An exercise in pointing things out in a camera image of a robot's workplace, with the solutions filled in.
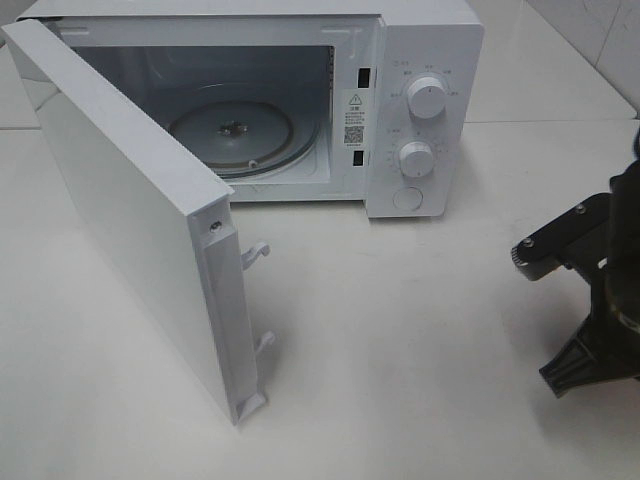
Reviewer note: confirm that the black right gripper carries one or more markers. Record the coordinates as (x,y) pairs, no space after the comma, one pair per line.
(599,239)

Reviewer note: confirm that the round white door button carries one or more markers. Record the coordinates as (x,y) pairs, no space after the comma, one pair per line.
(408,199)

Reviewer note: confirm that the white microwave knob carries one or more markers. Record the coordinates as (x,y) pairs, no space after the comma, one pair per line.
(426,96)
(416,159)

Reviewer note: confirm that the white microwave door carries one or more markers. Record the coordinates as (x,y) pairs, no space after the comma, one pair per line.
(161,216)

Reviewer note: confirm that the white microwave oven body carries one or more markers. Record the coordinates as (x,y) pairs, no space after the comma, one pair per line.
(171,57)

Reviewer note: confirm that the white warning label sticker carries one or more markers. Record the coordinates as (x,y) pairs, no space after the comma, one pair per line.
(354,117)

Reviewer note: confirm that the glass microwave turntable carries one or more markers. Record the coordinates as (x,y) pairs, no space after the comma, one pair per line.
(244,138)

